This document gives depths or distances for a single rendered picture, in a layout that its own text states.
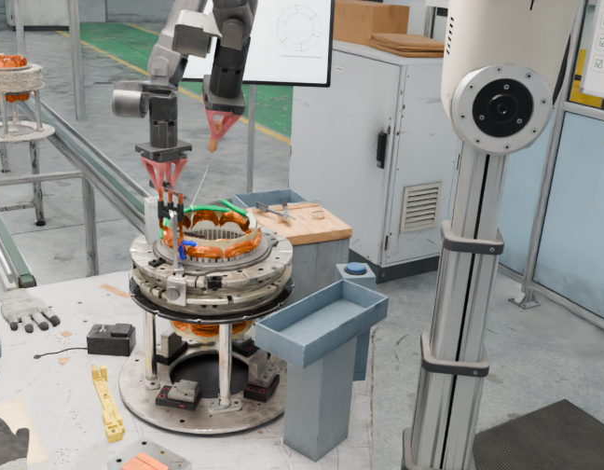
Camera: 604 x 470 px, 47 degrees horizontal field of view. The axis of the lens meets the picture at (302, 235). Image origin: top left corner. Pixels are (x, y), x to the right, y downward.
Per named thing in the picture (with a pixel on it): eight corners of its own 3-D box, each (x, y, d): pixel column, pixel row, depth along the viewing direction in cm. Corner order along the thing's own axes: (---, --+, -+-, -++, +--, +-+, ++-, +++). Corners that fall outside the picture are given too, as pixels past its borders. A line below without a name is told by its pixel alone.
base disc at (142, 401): (102, 349, 159) (102, 345, 158) (260, 320, 175) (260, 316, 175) (144, 454, 126) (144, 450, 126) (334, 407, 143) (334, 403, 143)
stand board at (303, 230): (243, 217, 171) (244, 208, 170) (313, 209, 179) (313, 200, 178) (277, 248, 154) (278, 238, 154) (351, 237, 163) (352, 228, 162)
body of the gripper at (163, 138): (133, 153, 144) (132, 117, 141) (175, 145, 151) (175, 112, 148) (151, 160, 140) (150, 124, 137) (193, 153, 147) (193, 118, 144)
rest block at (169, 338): (182, 345, 156) (182, 324, 154) (168, 357, 151) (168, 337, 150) (165, 340, 158) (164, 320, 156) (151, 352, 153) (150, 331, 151)
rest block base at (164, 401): (164, 391, 143) (164, 384, 143) (201, 396, 142) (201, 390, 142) (155, 405, 139) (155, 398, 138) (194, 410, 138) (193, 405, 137)
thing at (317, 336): (295, 487, 122) (304, 346, 112) (250, 459, 129) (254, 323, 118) (375, 423, 140) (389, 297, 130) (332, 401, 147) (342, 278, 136)
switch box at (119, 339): (95, 340, 164) (93, 319, 162) (136, 343, 164) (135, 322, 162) (87, 354, 158) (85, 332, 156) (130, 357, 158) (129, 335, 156)
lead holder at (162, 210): (157, 217, 126) (156, 200, 125) (179, 214, 128) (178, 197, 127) (162, 224, 123) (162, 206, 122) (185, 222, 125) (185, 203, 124)
